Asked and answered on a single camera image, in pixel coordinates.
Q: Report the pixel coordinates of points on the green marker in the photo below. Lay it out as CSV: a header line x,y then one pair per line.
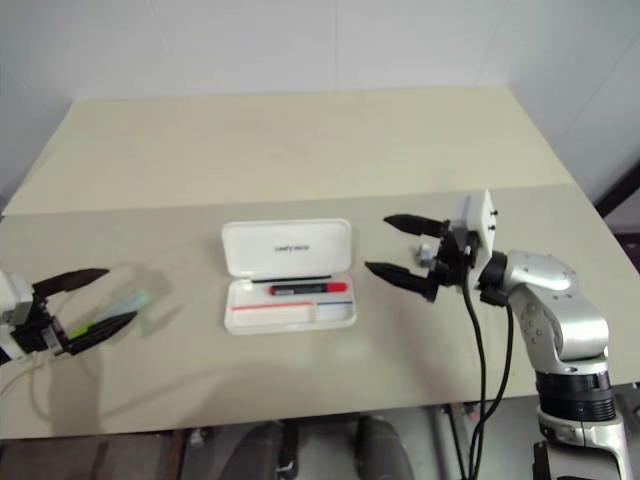
x,y
125,305

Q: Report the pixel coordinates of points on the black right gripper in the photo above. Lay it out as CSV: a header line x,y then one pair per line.
x,y
452,262

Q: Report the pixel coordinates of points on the dark furniture frame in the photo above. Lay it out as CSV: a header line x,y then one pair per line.
x,y
622,200

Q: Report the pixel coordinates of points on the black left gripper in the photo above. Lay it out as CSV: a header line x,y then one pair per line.
x,y
40,332

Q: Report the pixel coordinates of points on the white pencil case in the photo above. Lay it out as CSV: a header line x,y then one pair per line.
x,y
287,250

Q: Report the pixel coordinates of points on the thin black pen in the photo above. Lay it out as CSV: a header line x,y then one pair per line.
x,y
290,278

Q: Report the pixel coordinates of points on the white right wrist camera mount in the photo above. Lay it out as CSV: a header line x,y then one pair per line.
x,y
481,225

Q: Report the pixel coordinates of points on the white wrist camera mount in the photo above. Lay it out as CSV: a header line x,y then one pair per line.
x,y
12,292
481,225

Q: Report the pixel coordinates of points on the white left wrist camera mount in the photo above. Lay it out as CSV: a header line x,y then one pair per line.
x,y
12,292

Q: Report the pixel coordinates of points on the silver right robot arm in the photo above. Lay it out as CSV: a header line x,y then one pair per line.
x,y
545,272

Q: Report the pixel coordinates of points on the red marker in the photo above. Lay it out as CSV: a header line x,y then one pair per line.
x,y
320,288

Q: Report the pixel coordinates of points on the small grey block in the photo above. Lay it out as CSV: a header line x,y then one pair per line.
x,y
426,253

